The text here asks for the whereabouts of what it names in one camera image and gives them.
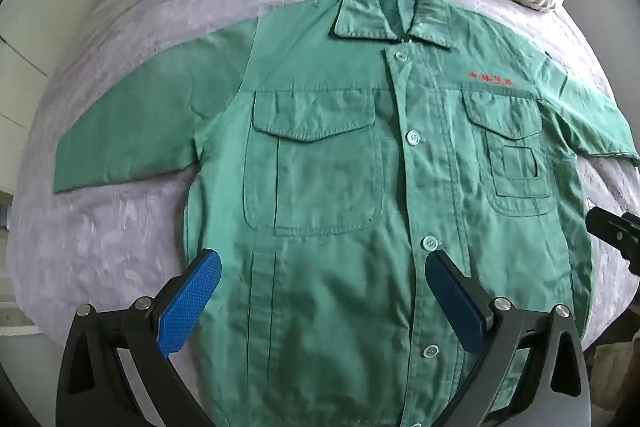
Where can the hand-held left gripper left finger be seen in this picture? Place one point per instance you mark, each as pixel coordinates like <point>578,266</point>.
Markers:
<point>192,294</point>

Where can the green work jacket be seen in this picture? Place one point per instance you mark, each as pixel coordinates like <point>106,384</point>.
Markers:
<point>325,207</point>

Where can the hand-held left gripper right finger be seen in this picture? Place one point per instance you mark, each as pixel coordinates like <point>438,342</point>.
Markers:
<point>452,302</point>

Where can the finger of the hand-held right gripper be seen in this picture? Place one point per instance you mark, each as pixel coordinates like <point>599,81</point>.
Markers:
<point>617,232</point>

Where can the purple fleece blanket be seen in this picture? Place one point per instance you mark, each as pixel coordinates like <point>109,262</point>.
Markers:
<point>150,232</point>

